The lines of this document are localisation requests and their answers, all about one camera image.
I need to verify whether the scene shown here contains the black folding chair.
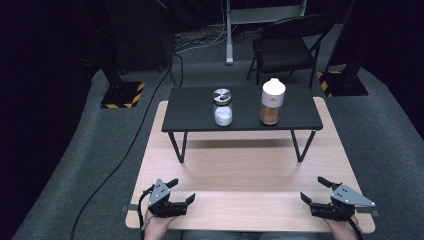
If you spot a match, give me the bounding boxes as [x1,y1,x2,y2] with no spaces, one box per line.
[246,13,336,91]

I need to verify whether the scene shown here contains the person's left hand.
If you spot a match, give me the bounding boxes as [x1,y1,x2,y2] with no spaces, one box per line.
[143,208,178,240]

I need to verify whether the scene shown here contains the person's right hand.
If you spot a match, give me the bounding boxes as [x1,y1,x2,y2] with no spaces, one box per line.
[323,213,363,240]

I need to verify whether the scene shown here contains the black stand with striped base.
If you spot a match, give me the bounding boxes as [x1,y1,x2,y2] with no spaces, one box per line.
[316,0,370,98]
[98,39,146,110]

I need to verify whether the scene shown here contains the glass shaker with silver lid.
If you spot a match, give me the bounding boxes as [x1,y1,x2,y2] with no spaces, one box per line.
[212,87,234,127]

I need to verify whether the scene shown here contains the tangle of floor cables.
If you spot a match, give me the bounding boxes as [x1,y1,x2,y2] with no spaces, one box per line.
[172,23,265,55]

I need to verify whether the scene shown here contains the long black floor cable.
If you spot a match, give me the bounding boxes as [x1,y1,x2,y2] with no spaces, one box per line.
[69,54,174,240]

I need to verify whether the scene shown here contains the black shelf riser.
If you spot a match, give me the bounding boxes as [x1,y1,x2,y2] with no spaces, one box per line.
[161,83,324,165]

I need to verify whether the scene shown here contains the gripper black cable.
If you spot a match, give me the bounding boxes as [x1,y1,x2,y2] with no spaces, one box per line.
[137,186,157,240]
[338,201,364,240]

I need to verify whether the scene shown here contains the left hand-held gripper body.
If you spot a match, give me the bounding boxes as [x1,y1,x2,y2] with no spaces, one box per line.
[146,178,188,219]

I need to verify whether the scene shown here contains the spice jar with white cap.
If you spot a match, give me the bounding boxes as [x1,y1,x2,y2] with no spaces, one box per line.
[259,77,287,126]

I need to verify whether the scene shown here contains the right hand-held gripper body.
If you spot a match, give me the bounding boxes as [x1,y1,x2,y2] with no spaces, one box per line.
[309,182,377,222]

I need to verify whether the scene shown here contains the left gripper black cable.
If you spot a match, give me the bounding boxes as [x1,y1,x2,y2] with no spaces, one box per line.
[137,186,157,240]

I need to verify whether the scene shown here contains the white metal desk frame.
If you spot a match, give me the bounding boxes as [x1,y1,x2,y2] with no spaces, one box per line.
[225,0,308,66]

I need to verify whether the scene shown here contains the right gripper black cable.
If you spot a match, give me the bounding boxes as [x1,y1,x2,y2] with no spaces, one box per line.
[338,201,364,240]

